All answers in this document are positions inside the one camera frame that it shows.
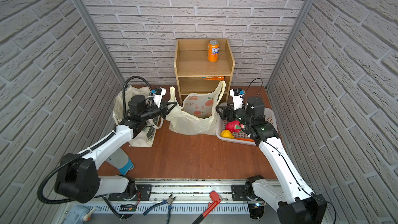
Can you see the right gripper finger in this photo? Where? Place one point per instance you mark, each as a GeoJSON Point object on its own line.
{"type": "Point", "coordinates": [223, 108]}
{"type": "Point", "coordinates": [227, 116]}

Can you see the white plastic basket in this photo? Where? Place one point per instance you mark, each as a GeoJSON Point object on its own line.
{"type": "Point", "coordinates": [241, 137]}

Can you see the aluminium mounting rail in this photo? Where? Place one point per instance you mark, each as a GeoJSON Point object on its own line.
{"type": "Point", "coordinates": [158, 196]}

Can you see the orange Fanta can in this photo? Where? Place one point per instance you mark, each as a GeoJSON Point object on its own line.
{"type": "Point", "coordinates": [213, 50]}

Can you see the wooden shelf unit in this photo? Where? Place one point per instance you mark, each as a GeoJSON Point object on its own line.
{"type": "Point", "coordinates": [191, 67]}

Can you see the white floral canvas tote bag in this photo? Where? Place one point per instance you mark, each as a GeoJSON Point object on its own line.
{"type": "Point", "coordinates": [146, 137]}

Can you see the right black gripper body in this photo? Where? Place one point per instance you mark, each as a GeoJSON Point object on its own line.
{"type": "Point", "coordinates": [242, 117]}

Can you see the cream plastic grocery bag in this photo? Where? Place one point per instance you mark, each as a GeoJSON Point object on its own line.
{"type": "Point", "coordinates": [197, 115]}

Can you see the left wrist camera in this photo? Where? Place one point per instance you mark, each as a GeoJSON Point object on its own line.
{"type": "Point", "coordinates": [157, 95]}

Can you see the grey blue work glove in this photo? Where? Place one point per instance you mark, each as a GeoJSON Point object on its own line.
{"type": "Point", "coordinates": [120, 160]}

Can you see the red black clamp tool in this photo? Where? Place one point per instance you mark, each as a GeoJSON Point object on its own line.
{"type": "Point", "coordinates": [216, 200]}

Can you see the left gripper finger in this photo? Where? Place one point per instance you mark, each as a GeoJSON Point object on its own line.
{"type": "Point", "coordinates": [169, 105]}
{"type": "Point", "coordinates": [164, 113]}

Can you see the yellow lemon toy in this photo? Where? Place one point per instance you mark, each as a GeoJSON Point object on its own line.
{"type": "Point", "coordinates": [227, 134]}

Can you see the pink dragon fruit toy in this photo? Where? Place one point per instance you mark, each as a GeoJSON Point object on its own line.
{"type": "Point", "coordinates": [233, 126]}

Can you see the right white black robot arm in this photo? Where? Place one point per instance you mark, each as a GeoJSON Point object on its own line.
{"type": "Point", "coordinates": [296, 202]}

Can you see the orange Fox's candy bag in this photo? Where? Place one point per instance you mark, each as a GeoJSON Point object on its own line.
{"type": "Point", "coordinates": [218, 78]}

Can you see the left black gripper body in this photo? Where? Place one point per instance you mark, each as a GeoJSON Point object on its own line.
{"type": "Point", "coordinates": [166, 110]}

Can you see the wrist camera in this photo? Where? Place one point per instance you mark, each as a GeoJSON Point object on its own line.
{"type": "Point", "coordinates": [238, 96]}
{"type": "Point", "coordinates": [157, 95]}

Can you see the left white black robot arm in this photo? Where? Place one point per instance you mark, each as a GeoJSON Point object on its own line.
{"type": "Point", "coordinates": [77, 177]}

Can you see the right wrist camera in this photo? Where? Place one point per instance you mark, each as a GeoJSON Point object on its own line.
{"type": "Point", "coordinates": [238, 96]}

